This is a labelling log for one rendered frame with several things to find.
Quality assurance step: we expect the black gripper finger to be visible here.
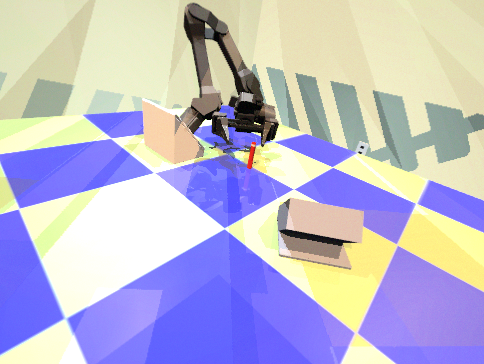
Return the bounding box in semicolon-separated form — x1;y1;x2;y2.
216;117;229;144
261;122;275;147

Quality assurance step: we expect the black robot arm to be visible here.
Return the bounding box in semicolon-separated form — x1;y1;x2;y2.
179;2;276;134

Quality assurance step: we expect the grey sloped panel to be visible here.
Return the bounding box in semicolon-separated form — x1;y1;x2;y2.
277;198;364;270

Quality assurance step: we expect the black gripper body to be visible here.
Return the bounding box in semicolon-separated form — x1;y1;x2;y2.
211;112;279;140

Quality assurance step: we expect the red peg with white band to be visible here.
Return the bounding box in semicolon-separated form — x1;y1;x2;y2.
247;142;256;169

